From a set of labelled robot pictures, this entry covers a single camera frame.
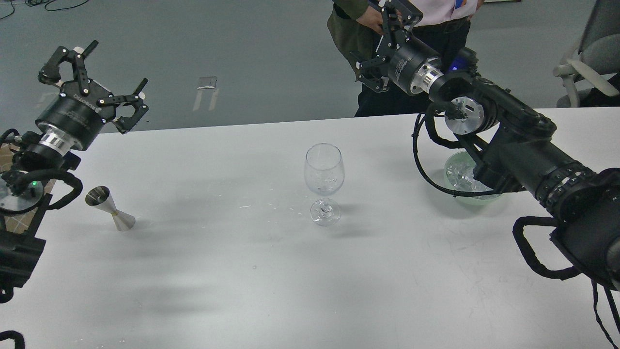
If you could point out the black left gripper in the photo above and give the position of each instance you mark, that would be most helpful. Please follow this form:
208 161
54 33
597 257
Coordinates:
72 116

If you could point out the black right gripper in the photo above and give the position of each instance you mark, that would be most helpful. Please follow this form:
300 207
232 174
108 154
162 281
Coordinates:
412 65

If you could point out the steel cocktail jigger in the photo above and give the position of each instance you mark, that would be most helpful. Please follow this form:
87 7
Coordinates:
100 198

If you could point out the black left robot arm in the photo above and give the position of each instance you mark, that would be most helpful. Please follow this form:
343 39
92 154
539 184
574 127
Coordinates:
39 176

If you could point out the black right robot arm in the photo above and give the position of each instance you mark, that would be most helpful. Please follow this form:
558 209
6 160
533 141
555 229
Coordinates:
510 144

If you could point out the clear wine glass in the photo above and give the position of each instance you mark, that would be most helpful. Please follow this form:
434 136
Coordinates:
324 176

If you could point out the green bowl of ice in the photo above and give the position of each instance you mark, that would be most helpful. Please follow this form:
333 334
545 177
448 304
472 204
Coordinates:
458 175

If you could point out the standing person's right hand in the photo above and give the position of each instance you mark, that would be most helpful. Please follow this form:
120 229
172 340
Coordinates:
372 19

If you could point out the standing person's left hand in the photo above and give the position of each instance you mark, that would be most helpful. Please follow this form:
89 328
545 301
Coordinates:
473 6

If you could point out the standing person in green jacket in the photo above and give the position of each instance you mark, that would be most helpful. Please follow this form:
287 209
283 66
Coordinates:
444 28

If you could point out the beige checkered cushion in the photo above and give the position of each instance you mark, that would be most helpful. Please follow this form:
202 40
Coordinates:
18 212

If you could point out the grey office chair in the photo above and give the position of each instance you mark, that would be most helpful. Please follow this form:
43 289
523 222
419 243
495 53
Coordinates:
590 68

